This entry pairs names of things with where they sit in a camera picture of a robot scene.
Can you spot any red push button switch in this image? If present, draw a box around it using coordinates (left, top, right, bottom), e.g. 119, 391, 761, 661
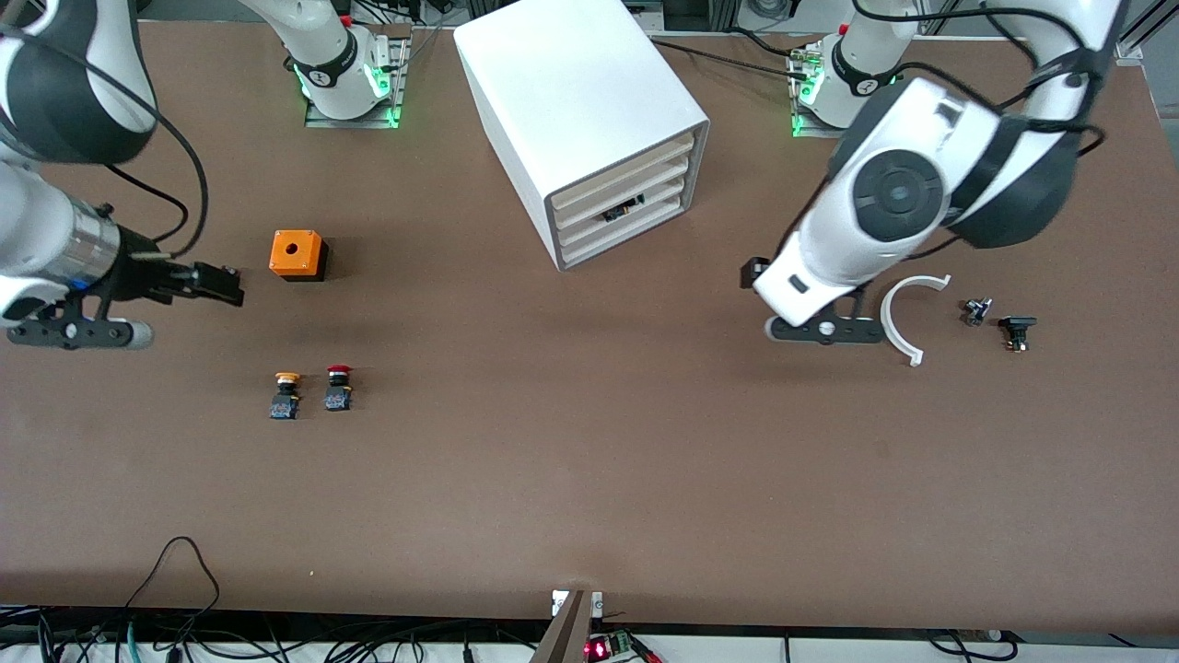
323, 365, 356, 413

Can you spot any orange and black button box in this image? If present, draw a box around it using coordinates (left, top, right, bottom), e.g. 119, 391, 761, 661
269, 230, 330, 283

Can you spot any white curved plastic arc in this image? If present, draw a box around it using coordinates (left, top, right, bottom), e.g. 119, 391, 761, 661
880, 274, 952, 367

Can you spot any circuit board with red LED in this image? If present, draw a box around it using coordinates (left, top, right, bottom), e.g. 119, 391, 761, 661
584, 630, 638, 663

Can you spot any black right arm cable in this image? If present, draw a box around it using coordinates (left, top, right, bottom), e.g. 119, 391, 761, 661
0, 23, 209, 261

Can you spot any orange push button switch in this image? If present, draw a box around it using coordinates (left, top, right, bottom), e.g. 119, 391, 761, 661
269, 371, 304, 422

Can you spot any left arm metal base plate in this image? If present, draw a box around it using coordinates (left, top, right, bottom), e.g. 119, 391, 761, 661
789, 44, 889, 141

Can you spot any black cable to arm base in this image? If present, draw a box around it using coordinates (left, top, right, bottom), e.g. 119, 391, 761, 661
648, 37, 813, 76

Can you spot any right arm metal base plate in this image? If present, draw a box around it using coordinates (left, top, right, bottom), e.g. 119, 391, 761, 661
304, 35, 412, 130

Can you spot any black looped cable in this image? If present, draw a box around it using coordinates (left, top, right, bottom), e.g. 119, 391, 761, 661
123, 537, 222, 636

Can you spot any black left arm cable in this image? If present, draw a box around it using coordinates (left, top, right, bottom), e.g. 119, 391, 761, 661
774, 3, 1108, 270

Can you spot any grey angled post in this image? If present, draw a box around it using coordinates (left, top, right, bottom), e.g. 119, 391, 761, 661
530, 589, 595, 663

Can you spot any aluminium frame profile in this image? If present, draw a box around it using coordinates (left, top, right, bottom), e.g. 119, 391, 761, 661
1111, 0, 1179, 65

